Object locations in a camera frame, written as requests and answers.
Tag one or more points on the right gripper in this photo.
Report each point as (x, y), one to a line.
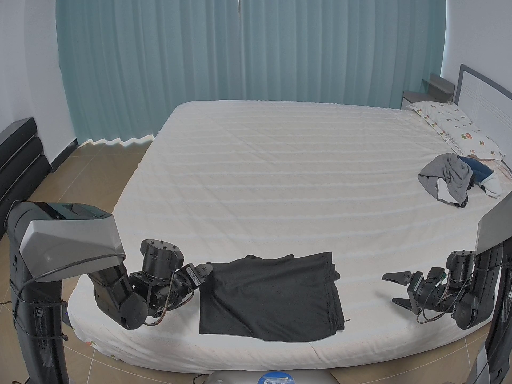
(424, 290)

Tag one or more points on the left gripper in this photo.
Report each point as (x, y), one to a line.
(182, 284)

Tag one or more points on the black T-shirt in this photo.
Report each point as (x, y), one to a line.
(272, 298)

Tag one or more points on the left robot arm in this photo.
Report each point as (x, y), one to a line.
(60, 246)

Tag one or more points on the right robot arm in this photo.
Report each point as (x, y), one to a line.
(488, 254)

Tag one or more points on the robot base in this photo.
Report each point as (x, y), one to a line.
(268, 377)

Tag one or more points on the pile of clothes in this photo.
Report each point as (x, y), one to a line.
(454, 176)

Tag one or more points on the bed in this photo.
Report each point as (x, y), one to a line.
(300, 182)

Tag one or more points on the white printed pillow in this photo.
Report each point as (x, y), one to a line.
(456, 128)

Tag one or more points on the grey bedside table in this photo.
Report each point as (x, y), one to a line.
(430, 90)

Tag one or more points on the black chest of drawers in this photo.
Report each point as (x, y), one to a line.
(20, 158)

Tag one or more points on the blue-green curtain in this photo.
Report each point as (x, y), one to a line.
(248, 50)

